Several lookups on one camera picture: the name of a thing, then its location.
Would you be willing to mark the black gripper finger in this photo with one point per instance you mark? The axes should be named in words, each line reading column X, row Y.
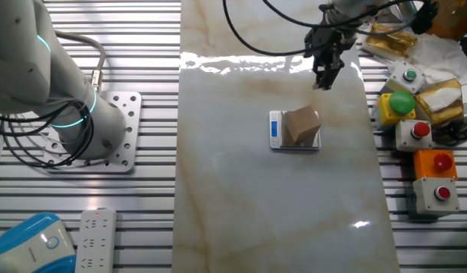
column 332, row 72
column 320, row 70

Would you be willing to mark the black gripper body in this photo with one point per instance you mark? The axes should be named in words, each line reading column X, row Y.
column 328, row 38

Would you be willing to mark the brown cardboard block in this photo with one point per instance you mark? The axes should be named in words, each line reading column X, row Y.
column 302, row 125

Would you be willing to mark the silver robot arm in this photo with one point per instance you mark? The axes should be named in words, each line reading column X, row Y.
column 29, row 68

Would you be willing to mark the silver digital scale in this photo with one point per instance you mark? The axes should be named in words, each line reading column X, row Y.
column 274, row 130

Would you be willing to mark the gold foil pack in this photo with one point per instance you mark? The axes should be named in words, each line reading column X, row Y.
column 389, row 41

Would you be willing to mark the grey box green button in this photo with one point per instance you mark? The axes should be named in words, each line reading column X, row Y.
column 398, row 81

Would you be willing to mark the yellow box green mushroom button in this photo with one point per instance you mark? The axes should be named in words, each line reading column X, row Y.
column 402, row 101

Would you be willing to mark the grey box red button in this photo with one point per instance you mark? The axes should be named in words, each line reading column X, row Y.
column 427, row 201
column 408, row 138

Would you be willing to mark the white crumpled paper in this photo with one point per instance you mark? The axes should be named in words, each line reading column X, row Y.
column 442, row 57

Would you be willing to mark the gold tissue pack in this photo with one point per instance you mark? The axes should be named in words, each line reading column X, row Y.
column 446, row 110

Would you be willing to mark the brown wrapped box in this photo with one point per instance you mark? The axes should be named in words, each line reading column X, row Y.
column 453, row 19

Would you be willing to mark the orange box red button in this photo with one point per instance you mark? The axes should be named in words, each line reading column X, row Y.
column 425, row 168

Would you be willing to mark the marble pattern board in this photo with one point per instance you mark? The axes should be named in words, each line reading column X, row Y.
column 256, row 208

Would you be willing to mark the metal robot mounting plate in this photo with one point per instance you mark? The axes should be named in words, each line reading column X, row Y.
column 127, row 113

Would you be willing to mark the white power strip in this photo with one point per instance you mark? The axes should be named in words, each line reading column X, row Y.
column 96, row 242

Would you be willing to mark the blue and white device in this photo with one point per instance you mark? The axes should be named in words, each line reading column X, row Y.
column 29, row 246

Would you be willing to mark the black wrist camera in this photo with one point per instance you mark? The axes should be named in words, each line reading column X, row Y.
column 423, row 17

